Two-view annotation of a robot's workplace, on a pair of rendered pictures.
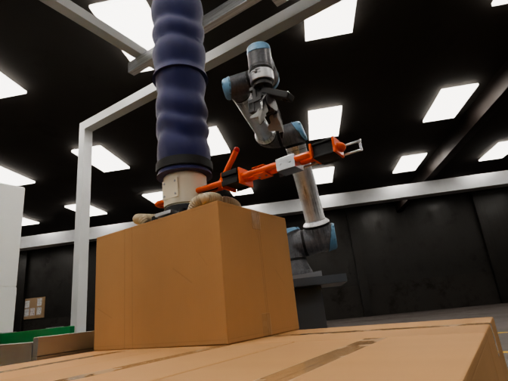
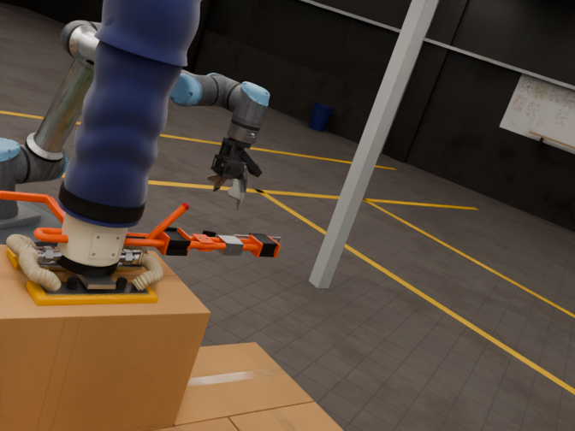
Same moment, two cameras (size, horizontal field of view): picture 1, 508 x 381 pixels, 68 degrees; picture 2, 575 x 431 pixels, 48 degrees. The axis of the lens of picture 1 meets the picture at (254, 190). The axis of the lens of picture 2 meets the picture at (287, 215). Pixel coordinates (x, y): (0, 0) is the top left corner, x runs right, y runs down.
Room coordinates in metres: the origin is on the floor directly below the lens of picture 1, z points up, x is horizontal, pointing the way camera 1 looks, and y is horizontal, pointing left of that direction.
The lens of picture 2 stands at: (0.51, 1.72, 1.77)
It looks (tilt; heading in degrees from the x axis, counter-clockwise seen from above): 16 degrees down; 285
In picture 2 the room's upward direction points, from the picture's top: 19 degrees clockwise
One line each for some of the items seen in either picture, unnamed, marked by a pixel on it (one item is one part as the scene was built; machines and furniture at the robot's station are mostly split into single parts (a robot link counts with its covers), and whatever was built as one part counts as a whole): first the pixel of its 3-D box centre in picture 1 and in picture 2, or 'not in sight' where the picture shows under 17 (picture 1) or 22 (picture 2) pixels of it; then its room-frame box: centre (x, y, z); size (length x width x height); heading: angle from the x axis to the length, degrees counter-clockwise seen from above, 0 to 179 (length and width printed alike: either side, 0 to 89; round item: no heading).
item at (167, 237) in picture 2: (236, 180); (171, 240); (1.28, 0.06, 1.07); 0.10 x 0.08 x 0.06; 148
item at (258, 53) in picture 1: (259, 60); (250, 105); (1.22, -0.07, 1.52); 0.10 x 0.09 x 0.12; 166
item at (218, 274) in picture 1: (193, 281); (73, 339); (1.40, 0.25, 0.74); 0.60 x 0.40 x 0.40; 57
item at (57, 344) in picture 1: (124, 335); not in sight; (1.59, 0.57, 0.58); 0.70 x 0.03 x 0.06; 148
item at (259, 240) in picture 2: (326, 150); (263, 246); (1.09, -0.24, 1.07); 0.08 x 0.07 x 0.05; 58
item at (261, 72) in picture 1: (261, 78); (243, 133); (1.21, -0.07, 1.43); 0.10 x 0.09 x 0.05; 148
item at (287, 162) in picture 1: (289, 165); (228, 245); (1.16, -0.12, 1.07); 0.07 x 0.07 x 0.04; 58
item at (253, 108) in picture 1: (262, 99); (233, 158); (1.22, -0.07, 1.35); 0.09 x 0.08 x 0.12; 58
